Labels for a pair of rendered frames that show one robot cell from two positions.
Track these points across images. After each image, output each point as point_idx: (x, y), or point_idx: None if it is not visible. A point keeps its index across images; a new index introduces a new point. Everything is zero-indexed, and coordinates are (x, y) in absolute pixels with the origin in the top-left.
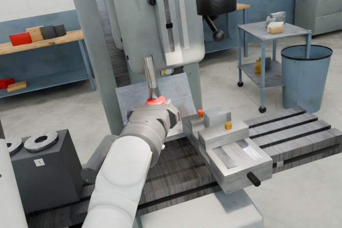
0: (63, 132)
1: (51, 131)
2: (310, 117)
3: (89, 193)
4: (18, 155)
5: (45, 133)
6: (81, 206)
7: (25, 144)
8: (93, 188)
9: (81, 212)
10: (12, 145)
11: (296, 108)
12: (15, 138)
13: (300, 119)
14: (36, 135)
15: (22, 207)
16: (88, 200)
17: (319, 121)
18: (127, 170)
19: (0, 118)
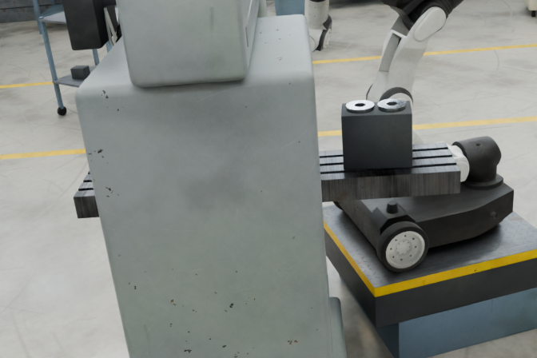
0: (344, 113)
1: (354, 109)
2: (88, 183)
3: (336, 157)
4: (376, 103)
5: (358, 108)
6: (341, 152)
7: (371, 102)
8: (333, 161)
9: (340, 149)
10: (384, 103)
11: (81, 194)
12: (387, 108)
13: None
14: (367, 107)
15: (305, 8)
16: (336, 154)
17: (89, 178)
18: None
19: None
